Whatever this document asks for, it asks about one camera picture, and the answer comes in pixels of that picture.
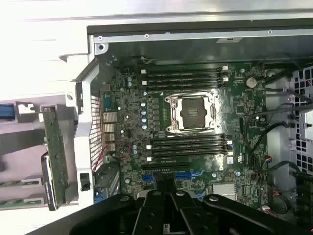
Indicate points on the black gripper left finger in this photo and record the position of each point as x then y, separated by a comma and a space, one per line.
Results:
151, 215

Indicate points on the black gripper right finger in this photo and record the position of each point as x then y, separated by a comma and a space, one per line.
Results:
190, 215

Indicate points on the RAM slot white clips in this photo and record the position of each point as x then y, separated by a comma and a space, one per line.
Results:
183, 71
188, 144
183, 80
188, 155

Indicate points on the RAM slot black clips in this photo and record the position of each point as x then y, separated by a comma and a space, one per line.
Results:
183, 75
188, 138
188, 149
183, 85

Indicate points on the blue expansion slot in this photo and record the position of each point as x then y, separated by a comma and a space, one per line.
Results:
183, 175

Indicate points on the silver chipset heatsink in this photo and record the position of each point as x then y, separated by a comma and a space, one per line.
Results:
223, 191

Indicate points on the black expansion slot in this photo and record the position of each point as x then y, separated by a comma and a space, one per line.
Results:
166, 166

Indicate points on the open black PC case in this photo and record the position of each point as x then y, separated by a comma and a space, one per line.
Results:
83, 147

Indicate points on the metal CPU socket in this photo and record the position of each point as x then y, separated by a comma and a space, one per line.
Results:
193, 112

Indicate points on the green motherboard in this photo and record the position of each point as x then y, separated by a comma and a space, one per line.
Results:
230, 115

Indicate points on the graphics card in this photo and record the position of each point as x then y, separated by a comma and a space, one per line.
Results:
56, 147

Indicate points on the grey parts rack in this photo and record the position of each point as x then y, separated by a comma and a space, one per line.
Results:
27, 166

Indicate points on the silver disk bay cage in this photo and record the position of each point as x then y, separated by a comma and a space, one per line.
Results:
305, 127

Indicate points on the silver coin battery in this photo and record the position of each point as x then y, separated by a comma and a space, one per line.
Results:
251, 82

